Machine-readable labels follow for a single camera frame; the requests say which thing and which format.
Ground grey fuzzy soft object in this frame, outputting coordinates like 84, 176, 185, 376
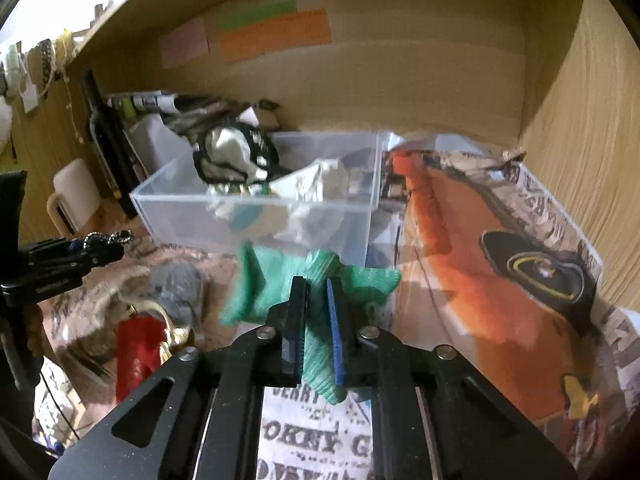
148, 261, 208, 328

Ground red pouch with gold trim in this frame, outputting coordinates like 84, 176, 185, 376
115, 299, 193, 402

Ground green knitted cloth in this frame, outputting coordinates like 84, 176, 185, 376
219, 242, 401, 405

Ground white mug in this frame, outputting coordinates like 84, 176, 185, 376
46, 158, 101, 237

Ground dark wine bottle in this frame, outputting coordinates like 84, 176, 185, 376
81, 70, 140, 219

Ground stack of papers and magazines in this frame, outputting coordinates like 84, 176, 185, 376
106, 90, 192, 117

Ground orange car print poster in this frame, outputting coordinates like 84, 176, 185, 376
367, 132, 639, 479

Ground black rimmed silver object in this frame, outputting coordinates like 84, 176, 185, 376
193, 122, 288, 185

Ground white crumpled cloth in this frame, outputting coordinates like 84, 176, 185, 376
269, 158, 349, 249

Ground pink paper note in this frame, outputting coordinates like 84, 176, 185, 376
158, 18, 209, 68

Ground clear plastic storage box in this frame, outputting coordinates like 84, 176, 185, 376
131, 131, 382, 266

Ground green paper note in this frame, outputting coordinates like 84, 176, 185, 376
218, 0, 297, 32

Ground orange paper note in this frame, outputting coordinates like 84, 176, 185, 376
217, 9, 332, 63

